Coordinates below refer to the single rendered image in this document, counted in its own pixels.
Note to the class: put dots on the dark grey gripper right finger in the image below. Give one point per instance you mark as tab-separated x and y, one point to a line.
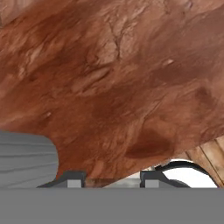
150	176

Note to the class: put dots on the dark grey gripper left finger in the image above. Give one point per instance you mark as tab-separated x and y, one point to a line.
73	176

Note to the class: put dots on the white round thing black rim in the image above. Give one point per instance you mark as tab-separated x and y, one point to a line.
191	175

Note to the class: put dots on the grey ribbed rounded object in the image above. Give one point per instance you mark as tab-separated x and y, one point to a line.
26	159

